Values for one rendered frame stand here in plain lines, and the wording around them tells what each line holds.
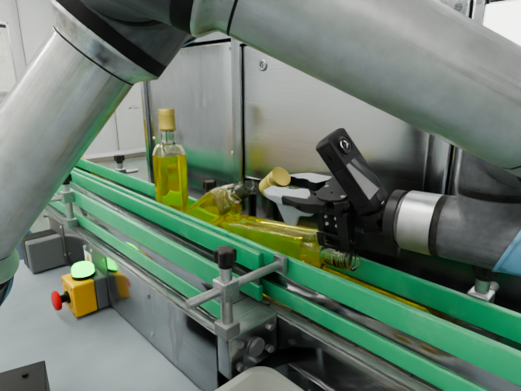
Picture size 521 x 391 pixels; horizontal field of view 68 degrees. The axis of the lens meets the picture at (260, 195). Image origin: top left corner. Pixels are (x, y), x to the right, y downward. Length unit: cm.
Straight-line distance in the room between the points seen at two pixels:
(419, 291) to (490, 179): 18
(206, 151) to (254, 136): 23
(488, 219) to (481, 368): 15
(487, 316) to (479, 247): 10
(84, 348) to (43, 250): 38
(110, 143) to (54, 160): 650
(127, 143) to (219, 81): 612
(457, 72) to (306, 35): 9
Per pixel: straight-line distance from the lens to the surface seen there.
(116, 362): 77
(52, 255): 114
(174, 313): 66
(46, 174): 43
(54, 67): 40
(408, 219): 49
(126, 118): 701
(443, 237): 48
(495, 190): 46
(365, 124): 66
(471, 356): 48
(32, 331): 91
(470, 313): 55
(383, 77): 26
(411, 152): 62
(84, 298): 89
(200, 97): 103
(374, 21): 26
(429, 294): 56
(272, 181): 60
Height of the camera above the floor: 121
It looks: 16 degrees down
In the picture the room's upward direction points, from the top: straight up
